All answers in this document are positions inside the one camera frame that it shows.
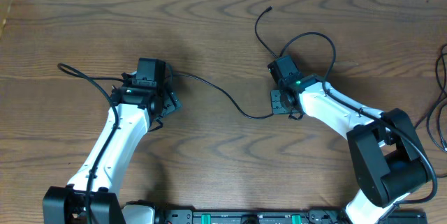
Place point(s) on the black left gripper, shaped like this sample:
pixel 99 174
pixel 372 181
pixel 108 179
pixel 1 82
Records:
pixel 172 102

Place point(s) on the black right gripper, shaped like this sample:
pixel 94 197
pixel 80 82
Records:
pixel 276 106

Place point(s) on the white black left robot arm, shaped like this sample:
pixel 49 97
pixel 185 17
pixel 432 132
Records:
pixel 91 195

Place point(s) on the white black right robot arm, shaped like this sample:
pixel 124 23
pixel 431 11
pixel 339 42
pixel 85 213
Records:
pixel 388 159

